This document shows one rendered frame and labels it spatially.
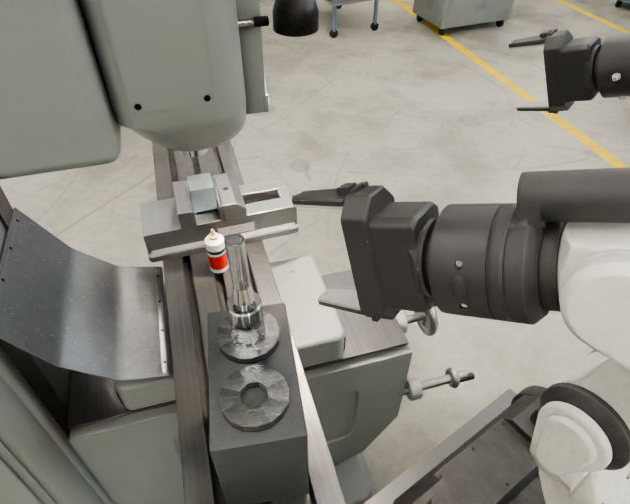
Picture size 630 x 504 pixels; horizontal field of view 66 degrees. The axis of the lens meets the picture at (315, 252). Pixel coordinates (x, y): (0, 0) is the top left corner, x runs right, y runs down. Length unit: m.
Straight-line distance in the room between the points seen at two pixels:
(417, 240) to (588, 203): 0.12
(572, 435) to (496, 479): 0.45
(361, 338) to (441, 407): 0.88
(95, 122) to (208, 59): 0.17
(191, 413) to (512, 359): 1.60
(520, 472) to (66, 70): 1.18
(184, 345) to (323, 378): 0.37
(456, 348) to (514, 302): 1.85
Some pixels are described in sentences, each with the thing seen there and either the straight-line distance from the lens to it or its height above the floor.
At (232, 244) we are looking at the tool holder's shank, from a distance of 0.57.
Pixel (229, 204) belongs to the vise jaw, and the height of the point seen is 1.07.
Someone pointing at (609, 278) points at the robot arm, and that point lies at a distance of 0.32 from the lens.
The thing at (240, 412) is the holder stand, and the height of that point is 1.16.
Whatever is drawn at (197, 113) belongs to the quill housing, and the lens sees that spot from 0.73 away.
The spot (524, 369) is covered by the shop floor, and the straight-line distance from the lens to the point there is 2.23.
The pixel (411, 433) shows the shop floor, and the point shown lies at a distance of 1.95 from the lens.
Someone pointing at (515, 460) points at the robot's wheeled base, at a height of 0.59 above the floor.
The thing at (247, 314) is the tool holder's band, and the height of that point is 1.22.
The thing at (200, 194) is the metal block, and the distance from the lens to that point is 1.09.
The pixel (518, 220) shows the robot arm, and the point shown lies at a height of 1.51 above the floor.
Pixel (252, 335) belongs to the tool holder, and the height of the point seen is 1.18.
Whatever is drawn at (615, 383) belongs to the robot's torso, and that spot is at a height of 1.12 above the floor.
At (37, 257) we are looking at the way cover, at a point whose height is 1.06.
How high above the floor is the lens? 1.72
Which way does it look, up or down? 43 degrees down
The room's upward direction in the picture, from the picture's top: straight up
